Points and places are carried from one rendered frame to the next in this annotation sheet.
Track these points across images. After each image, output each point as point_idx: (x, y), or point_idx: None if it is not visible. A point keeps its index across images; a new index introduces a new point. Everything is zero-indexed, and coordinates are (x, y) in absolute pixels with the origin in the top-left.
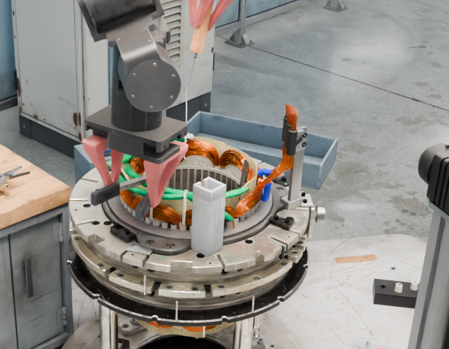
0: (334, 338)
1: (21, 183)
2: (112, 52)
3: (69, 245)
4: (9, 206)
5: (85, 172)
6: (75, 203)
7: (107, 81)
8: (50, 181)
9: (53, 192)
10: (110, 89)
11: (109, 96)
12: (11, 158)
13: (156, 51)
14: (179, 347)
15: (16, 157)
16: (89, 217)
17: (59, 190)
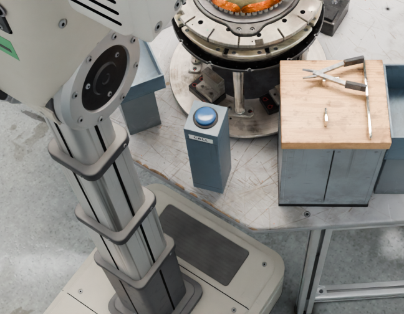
0: (150, 45)
1: (305, 81)
2: (127, 147)
3: (304, 47)
4: (329, 63)
5: (225, 123)
6: (307, 16)
7: (112, 199)
8: (287, 72)
9: (295, 60)
10: (126, 180)
11: (125, 189)
12: (288, 115)
13: None
14: (229, 93)
15: (284, 113)
16: (310, 0)
17: (289, 61)
